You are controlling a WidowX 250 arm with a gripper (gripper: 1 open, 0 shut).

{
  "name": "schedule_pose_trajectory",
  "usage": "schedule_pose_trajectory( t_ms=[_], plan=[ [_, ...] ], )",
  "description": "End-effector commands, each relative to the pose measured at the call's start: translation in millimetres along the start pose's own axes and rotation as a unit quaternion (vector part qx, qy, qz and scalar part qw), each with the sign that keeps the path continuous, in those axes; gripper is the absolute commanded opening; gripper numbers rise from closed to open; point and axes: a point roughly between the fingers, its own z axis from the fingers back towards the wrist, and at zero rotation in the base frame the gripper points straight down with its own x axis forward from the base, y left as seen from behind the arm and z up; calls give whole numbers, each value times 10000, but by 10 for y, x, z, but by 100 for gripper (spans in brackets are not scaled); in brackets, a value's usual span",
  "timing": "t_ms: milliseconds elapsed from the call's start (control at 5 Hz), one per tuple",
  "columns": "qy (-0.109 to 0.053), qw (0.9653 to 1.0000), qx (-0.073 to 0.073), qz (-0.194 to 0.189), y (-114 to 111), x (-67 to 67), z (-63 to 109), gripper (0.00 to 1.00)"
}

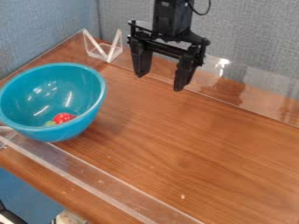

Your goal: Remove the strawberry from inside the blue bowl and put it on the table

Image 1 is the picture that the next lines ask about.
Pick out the clear acrylic back barrier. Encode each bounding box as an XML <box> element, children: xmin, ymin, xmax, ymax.
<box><xmin>81</xmin><ymin>27</ymin><xmax>299</xmax><ymax>129</ymax></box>

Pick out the pale object under table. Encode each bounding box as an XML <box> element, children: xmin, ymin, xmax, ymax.
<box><xmin>51</xmin><ymin>210</ymin><xmax>93</xmax><ymax>224</ymax></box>

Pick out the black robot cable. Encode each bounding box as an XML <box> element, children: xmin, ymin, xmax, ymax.
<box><xmin>186</xmin><ymin>0</ymin><xmax>213</xmax><ymax>17</ymax></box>

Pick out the clear acrylic corner bracket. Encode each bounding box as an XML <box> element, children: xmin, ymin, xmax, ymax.
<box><xmin>82</xmin><ymin>29</ymin><xmax>125</xmax><ymax>63</ymax></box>

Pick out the blue plastic bowl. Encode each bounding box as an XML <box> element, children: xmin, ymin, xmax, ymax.
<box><xmin>0</xmin><ymin>63</ymin><xmax>109</xmax><ymax>142</ymax></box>

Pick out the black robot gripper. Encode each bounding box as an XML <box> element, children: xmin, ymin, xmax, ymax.
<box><xmin>129</xmin><ymin>0</ymin><xmax>211</xmax><ymax>91</ymax></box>

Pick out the red toy strawberry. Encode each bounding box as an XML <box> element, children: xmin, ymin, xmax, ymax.
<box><xmin>45</xmin><ymin>113</ymin><xmax>77</xmax><ymax>126</ymax></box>

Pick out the clear acrylic barrier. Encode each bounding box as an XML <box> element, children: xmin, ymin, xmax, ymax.
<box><xmin>81</xmin><ymin>27</ymin><xmax>299</xmax><ymax>129</ymax></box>
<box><xmin>0</xmin><ymin>126</ymin><xmax>205</xmax><ymax>224</ymax></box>

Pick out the dark object bottom left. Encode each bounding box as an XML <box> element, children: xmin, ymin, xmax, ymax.
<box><xmin>0</xmin><ymin>201</ymin><xmax>29</xmax><ymax>224</ymax></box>

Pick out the clear acrylic front barrier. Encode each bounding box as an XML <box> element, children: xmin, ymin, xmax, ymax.
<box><xmin>0</xmin><ymin>126</ymin><xmax>205</xmax><ymax>224</ymax></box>

